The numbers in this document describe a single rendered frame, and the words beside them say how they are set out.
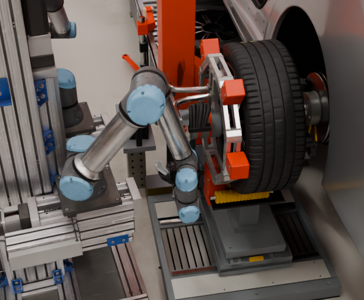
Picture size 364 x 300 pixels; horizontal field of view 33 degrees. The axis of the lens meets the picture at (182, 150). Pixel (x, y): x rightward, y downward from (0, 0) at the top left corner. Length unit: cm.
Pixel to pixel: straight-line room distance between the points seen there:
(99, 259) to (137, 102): 123
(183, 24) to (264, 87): 67
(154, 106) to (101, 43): 326
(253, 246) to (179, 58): 97
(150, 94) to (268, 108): 66
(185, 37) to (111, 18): 263
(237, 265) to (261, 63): 102
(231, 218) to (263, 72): 93
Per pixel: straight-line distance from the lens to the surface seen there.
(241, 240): 302
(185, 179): 212
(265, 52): 254
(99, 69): 477
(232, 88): 235
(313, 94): 278
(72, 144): 224
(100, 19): 553
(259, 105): 239
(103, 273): 290
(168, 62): 301
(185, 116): 260
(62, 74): 266
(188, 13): 291
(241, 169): 240
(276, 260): 305
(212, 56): 260
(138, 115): 191
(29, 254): 232
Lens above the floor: 238
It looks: 38 degrees down
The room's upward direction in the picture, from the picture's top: 1 degrees clockwise
